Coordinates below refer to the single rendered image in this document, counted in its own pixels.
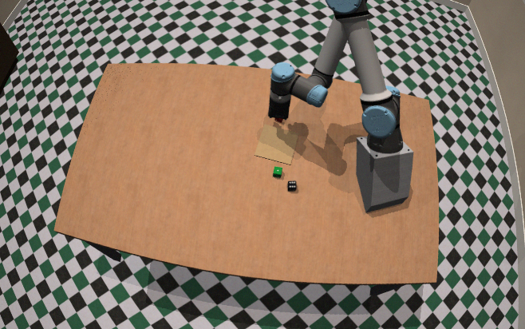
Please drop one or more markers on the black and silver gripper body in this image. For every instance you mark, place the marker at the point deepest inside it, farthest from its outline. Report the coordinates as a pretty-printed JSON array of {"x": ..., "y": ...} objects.
[{"x": 278, "y": 105}]

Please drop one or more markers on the black die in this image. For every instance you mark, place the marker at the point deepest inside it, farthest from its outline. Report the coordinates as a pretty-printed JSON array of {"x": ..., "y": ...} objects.
[{"x": 291, "y": 185}]

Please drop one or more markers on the tan square mat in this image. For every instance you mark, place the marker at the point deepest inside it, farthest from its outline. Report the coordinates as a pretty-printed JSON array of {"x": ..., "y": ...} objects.
[{"x": 276, "y": 144}]

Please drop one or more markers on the green die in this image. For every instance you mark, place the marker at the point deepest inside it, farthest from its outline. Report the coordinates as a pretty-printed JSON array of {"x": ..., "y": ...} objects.
[{"x": 277, "y": 172}]

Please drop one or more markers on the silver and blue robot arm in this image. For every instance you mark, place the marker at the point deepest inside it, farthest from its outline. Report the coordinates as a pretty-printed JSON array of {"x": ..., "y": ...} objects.
[{"x": 380, "y": 102}]

